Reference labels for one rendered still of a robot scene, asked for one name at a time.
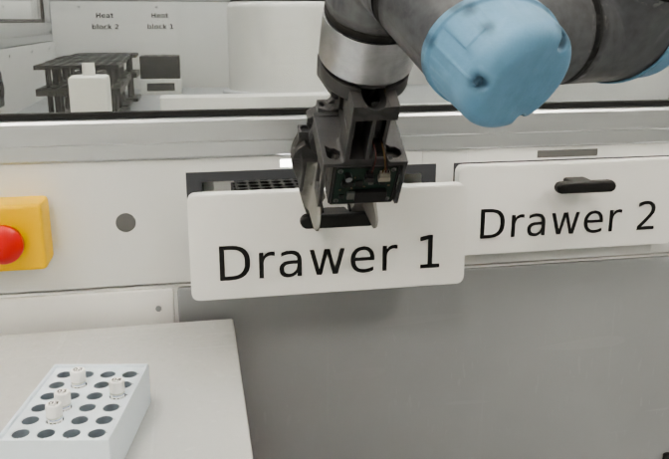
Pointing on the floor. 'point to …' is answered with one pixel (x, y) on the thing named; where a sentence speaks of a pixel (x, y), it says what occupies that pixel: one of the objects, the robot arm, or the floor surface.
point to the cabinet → (430, 359)
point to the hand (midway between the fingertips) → (334, 208)
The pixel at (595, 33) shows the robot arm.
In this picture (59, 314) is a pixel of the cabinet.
